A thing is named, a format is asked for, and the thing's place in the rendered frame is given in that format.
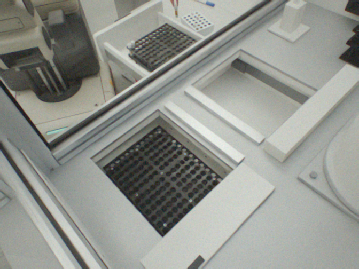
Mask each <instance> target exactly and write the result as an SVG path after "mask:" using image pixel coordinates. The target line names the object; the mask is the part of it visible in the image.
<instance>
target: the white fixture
mask: <svg viewBox="0 0 359 269"><path fill-rule="evenodd" d="M305 6H306V2H304V1H302V0H290V2H288V3H286V5H285V9H284V11H283V16H282V19H280V20H279V21H277V22H276V23H275V24H274V25H272V26H270V27H269V28H268V31H269V32H271V33H273V34H275V35H278V36H279V37H281V38H283V39H286V40H288V41H290V42H293V43H294V42H295V41H296V40H298V39H299V38H300V37H301V36H302V35H304V34H305V33H306V32H307V31H309V30H310V27H307V26H306V25H304V24H301V23H300V21H301V18H302V16H303V12H304V10H305Z"/></svg>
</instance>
